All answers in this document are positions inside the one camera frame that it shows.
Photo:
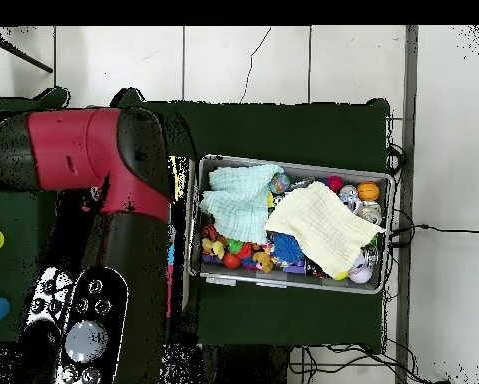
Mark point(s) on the light blue cloth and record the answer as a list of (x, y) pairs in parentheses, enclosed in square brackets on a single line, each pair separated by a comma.
[(239, 204)]

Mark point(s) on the cream yellow cloth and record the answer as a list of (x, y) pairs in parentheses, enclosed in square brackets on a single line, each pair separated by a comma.
[(323, 228)]

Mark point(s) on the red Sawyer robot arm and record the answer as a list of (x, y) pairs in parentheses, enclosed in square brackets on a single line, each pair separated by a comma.
[(83, 152)]

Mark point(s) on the wooden box with three holes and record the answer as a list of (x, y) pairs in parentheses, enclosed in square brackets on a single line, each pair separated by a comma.
[(182, 188)]

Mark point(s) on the shallow silver mesh bin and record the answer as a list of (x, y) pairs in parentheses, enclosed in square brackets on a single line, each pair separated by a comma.
[(343, 286)]

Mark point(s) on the yellow toy wedge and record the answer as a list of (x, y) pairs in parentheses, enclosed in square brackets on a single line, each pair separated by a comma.
[(270, 200)]

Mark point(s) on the colourful spiky caterpillar toy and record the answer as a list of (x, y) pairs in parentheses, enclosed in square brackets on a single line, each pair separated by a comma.
[(237, 246)]

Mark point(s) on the tiger plush toy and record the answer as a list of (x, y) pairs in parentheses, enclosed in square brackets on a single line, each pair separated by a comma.
[(210, 232)]

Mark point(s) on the yellow duck plush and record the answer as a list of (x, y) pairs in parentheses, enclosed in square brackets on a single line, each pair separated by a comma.
[(215, 248)]

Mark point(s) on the red ball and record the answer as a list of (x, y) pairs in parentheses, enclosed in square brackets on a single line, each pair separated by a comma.
[(232, 260)]

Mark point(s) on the globe print ball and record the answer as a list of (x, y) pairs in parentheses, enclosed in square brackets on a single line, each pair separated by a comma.
[(280, 182)]

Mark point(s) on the brown teddy plush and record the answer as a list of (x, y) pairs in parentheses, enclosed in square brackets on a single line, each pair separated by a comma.
[(263, 260)]

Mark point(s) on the large blue spiky ball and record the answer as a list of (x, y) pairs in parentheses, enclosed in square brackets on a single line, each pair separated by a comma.
[(287, 248)]

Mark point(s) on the pink spiky ball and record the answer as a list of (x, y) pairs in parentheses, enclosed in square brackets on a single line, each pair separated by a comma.
[(335, 183)]

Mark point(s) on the yellow ball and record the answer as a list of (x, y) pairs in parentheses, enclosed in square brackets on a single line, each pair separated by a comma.
[(342, 275)]

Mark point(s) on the orange ball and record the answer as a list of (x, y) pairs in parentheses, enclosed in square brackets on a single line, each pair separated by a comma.
[(368, 190)]

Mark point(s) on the silver can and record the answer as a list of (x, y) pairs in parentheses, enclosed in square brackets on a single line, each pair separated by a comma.
[(371, 212)]

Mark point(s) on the white ball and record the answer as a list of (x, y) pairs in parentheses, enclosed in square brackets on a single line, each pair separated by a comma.
[(361, 272)]

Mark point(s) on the dark green side table cloth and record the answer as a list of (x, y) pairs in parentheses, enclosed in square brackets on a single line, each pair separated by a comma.
[(7, 212)]

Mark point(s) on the black tripod leg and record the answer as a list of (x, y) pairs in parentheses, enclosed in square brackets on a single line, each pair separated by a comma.
[(23, 56)]

